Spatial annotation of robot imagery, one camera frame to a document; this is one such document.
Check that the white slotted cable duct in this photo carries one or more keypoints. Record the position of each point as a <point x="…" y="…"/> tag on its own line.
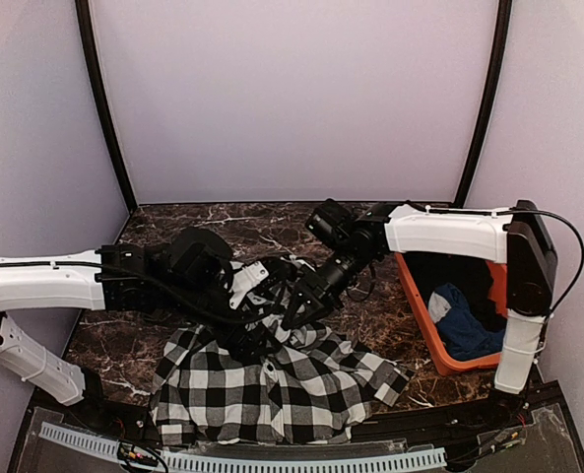
<point x="127" y="454"/>

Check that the blue garment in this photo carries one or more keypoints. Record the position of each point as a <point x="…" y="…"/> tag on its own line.
<point x="463" y="337"/>

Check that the black white plaid shirt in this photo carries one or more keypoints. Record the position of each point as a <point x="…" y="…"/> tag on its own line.
<point x="313" y="390"/>

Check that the black frame post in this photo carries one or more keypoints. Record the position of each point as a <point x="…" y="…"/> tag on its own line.
<point x="89" y="46"/>
<point x="495" y="62"/>

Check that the black front rail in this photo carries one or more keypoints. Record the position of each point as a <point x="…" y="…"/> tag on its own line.
<point x="292" y="415"/>

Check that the left black frame post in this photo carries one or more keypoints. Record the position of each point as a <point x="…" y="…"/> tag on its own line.
<point x="89" y="46"/>

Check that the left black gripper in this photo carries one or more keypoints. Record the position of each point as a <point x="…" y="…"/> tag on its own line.
<point x="242" y="350"/>

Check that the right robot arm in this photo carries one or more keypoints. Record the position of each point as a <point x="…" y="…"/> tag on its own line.
<point x="515" y="237"/>

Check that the orange plastic basket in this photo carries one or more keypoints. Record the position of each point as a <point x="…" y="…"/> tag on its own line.
<point x="443" y="362"/>

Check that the black garment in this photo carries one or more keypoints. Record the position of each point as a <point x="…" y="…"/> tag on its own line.
<point x="471" y="276"/>

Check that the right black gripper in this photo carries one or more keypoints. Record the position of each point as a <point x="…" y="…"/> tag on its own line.
<point x="318" y="291"/>

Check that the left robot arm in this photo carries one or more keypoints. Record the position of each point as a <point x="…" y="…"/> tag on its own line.
<point x="195" y="274"/>

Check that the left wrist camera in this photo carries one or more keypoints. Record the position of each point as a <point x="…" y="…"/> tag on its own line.
<point x="245" y="278"/>

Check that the right black frame post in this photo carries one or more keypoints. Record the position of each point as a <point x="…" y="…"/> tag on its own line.
<point x="495" y="62"/>

